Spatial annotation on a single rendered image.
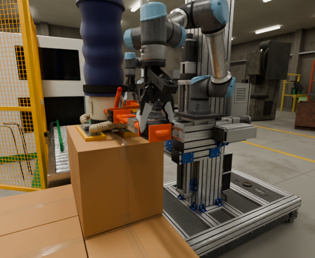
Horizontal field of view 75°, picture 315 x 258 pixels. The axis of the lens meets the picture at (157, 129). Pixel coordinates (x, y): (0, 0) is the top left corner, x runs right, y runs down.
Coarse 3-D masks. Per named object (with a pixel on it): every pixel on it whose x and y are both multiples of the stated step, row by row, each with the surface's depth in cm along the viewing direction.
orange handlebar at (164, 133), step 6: (132, 102) 147; (126, 108) 124; (132, 108) 126; (138, 108) 128; (126, 114) 84; (132, 114) 86; (126, 120) 77; (156, 132) 58; (162, 132) 58; (168, 132) 59
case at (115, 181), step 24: (72, 144) 101; (96, 144) 92; (120, 144) 92; (144, 144) 95; (72, 168) 117; (96, 168) 87; (120, 168) 92; (144, 168) 98; (96, 192) 89; (120, 192) 94; (144, 192) 100; (96, 216) 91; (120, 216) 97; (144, 216) 103
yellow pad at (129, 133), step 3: (120, 129) 114; (123, 129) 113; (117, 132) 114; (120, 132) 110; (123, 132) 108; (126, 132) 108; (129, 132) 108; (132, 132) 108; (123, 135) 106; (126, 135) 106; (129, 135) 106; (132, 135) 107; (135, 135) 108
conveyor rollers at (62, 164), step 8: (64, 128) 326; (56, 136) 274; (64, 136) 278; (56, 144) 235; (64, 144) 238; (56, 152) 210; (64, 152) 208; (56, 160) 187; (64, 160) 189; (56, 168) 171; (64, 168) 167
